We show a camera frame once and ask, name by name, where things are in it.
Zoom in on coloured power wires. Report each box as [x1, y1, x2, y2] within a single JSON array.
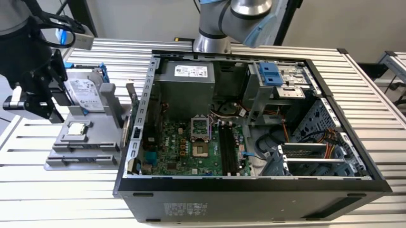
[[324, 128, 340, 160]]

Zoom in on metal frame table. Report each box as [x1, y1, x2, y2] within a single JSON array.
[[374, 50, 406, 84]]

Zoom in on metal socket cover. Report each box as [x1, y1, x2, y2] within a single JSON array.
[[190, 115, 213, 141]]

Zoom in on grey power supply unit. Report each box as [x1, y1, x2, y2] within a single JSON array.
[[154, 60, 217, 121]]

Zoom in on silver CPU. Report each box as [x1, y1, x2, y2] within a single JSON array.
[[69, 123, 87, 135]]

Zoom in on CPU socket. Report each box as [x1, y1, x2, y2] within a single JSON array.
[[190, 141, 210, 159]]

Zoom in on wire locking lever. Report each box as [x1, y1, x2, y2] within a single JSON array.
[[208, 113, 214, 141]]

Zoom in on green motherboard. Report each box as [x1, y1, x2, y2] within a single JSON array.
[[141, 117, 254, 176]]

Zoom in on green graphics card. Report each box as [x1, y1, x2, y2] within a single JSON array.
[[122, 79, 142, 148]]

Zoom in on metal disk bay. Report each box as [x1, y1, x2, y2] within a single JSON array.
[[260, 142, 366, 177]]

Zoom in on black RAM slot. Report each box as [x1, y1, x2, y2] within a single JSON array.
[[226, 121, 237, 176], [230, 121, 242, 176], [222, 121, 232, 176], [218, 121, 229, 176]]

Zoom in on black PC case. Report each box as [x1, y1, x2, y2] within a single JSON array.
[[113, 48, 395, 224]]

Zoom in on teal board connector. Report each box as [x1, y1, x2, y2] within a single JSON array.
[[145, 152, 158, 166]]

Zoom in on black frame post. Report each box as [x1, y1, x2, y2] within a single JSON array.
[[272, 0, 304, 46], [65, 0, 98, 38]]

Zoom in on white yellow wire bundle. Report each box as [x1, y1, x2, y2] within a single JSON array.
[[209, 106, 248, 119]]

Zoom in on blue plastic drive latch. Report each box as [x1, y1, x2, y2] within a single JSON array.
[[258, 62, 284, 87]]

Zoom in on orange data wire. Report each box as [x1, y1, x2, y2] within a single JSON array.
[[281, 118, 292, 144]]

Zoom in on hard disk in blue carrier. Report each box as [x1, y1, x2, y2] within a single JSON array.
[[63, 62, 111, 115]]

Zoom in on grey parts rack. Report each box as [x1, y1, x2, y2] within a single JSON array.
[[45, 82, 137, 171]]

